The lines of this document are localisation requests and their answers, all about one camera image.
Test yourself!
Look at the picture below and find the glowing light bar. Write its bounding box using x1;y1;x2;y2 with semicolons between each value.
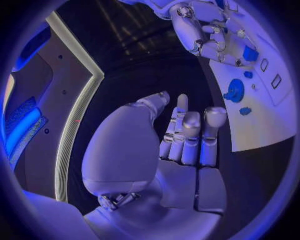
4;107;45;157

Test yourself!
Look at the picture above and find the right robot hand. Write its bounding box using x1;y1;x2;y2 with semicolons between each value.
171;1;245;68

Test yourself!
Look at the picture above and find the thin tall blue peg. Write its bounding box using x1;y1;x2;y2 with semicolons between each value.
238;106;254;116

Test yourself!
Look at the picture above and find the blue gear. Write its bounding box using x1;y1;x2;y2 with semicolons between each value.
227;78;246;104

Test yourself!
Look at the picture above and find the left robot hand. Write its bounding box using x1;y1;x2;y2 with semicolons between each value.
80;90;229;240

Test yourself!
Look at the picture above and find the white task board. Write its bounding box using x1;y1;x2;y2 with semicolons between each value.
206;0;298;153

